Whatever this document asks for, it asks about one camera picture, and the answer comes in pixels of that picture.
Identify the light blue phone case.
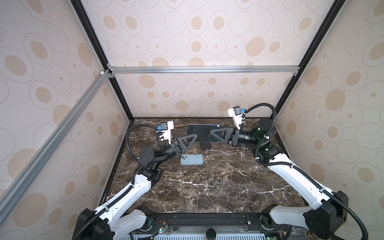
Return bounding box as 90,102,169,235
180,154,204,166

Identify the black phone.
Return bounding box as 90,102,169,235
186,125,222,143

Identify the black phone case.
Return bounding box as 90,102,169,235
200,142,212,150

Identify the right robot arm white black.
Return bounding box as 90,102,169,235
210,118,369,240

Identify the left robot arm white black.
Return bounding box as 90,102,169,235
72,134,198,240

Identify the black knob front centre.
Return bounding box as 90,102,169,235
205,229,217,240

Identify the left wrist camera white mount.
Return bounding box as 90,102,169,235
156,121,174,148

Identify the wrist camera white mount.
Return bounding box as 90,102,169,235
227,106,246,130
156,121,174,148

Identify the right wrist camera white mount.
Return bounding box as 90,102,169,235
227,106,246,130

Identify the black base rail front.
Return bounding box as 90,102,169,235
119,212,295,240

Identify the horizontal aluminium rail back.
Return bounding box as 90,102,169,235
102,65,300,77

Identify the diagonal aluminium rail left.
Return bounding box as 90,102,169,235
1,69,111,225

